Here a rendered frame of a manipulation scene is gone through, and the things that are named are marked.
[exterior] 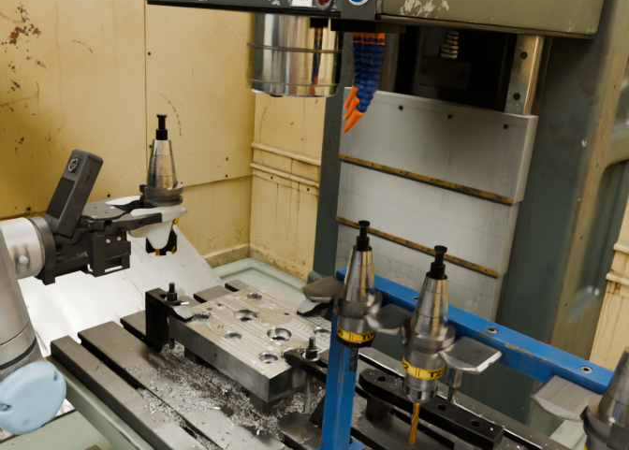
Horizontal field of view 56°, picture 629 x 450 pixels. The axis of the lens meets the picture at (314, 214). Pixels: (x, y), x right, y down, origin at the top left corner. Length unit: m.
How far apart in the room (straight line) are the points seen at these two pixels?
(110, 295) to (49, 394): 1.18
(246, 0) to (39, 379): 0.50
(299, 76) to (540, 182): 0.59
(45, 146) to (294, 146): 0.84
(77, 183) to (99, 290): 1.08
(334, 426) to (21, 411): 0.47
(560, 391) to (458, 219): 0.72
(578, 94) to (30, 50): 1.40
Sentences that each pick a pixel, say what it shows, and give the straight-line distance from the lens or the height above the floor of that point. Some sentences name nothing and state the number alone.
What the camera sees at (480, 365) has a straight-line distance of 0.70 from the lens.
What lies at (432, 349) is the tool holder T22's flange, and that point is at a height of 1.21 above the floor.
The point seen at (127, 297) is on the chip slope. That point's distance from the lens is 1.88.
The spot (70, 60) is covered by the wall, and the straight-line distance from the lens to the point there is 1.92.
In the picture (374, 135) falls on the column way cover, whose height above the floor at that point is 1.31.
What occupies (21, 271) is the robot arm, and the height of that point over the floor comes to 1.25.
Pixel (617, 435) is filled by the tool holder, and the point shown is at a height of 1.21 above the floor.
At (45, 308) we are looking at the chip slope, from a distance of 1.82.
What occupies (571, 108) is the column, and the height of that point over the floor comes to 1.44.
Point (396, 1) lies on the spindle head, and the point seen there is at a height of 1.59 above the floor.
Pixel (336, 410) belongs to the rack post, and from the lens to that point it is 0.95.
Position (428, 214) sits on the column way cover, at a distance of 1.40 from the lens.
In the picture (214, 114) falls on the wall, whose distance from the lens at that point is 2.21.
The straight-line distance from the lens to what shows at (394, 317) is 0.77.
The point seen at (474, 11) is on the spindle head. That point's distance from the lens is 0.81.
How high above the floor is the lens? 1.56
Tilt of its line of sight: 18 degrees down
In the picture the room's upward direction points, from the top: 4 degrees clockwise
